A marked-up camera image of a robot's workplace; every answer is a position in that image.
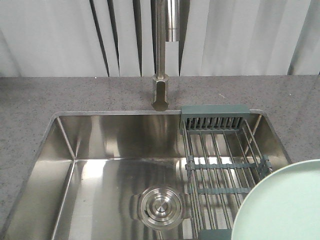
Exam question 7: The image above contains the stainless steel faucet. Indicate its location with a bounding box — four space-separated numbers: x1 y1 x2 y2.
151 0 180 112

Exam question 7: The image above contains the round steel sink drain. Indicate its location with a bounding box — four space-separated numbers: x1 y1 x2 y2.
137 186 184 231

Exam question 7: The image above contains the stainless steel sink basin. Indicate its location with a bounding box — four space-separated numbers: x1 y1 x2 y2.
0 110 291 240

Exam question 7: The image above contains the light green round plate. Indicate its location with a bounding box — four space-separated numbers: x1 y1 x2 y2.
231 159 320 240

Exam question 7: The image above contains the white pleated curtain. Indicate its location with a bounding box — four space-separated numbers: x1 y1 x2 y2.
0 0 320 77

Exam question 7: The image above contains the green metal dish rack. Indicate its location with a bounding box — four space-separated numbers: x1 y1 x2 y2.
180 104 273 240

